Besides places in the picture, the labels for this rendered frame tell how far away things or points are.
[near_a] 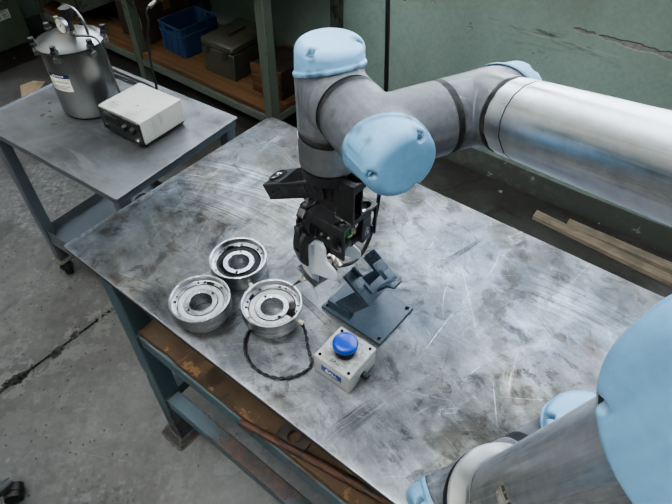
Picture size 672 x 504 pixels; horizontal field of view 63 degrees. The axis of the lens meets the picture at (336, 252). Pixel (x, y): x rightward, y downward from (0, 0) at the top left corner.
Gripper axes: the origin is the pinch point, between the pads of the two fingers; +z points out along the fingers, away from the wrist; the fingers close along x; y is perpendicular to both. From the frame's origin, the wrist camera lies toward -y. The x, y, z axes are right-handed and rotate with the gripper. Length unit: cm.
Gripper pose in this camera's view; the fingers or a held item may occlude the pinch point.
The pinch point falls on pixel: (320, 265)
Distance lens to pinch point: 81.4
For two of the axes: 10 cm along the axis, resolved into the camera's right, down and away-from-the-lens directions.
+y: 7.7, 4.6, -4.4
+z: 0.0, 7.0, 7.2
